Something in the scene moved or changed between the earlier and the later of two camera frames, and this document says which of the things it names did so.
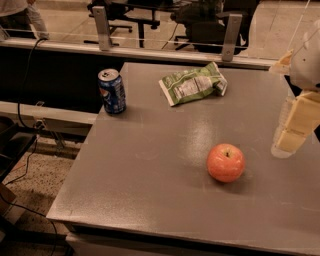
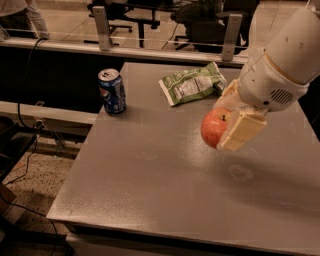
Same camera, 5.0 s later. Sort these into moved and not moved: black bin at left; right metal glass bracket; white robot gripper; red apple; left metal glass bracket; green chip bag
Moved: white robot gripper; red apple
Not moved: black bin at left; green chip bag; right metal glass bracket; left metal glass bracket
